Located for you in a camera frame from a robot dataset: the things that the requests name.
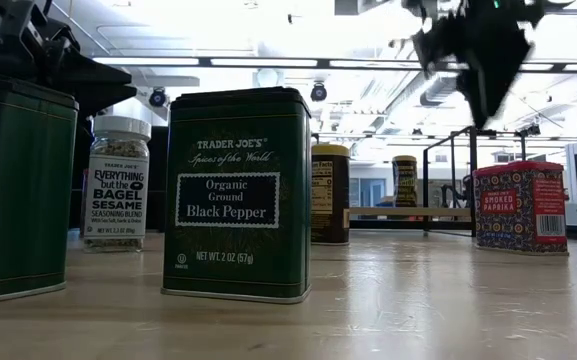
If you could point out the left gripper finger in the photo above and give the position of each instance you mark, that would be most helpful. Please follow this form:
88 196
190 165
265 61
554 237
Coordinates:
103 97
93 72

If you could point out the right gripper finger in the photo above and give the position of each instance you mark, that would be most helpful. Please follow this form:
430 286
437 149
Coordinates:
477 92
503 75

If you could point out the bagel seasoning jar white lid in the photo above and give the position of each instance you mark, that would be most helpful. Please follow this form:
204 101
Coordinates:
116 195

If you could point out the smoked paprika tin red lid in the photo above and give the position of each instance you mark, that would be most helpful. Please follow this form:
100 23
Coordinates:
518 210

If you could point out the green black pepper tin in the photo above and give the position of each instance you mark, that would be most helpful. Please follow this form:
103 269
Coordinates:
238 200
18 190

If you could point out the brown spice jar yellow lid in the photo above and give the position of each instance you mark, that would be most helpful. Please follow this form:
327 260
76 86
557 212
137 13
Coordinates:
404 182
329 200

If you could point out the round black ceiling spotlight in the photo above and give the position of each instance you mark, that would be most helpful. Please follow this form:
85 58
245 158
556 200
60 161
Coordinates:
318 92
158 97

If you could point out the grey ventilation duct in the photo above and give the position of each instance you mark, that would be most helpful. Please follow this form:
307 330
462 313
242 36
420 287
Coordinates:
438 90

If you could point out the wooden shelf black metal frame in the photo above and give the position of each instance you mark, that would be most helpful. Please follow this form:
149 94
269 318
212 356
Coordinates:
408 212

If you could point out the ceiling light rail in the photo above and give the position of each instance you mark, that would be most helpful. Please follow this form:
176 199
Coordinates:
263 62

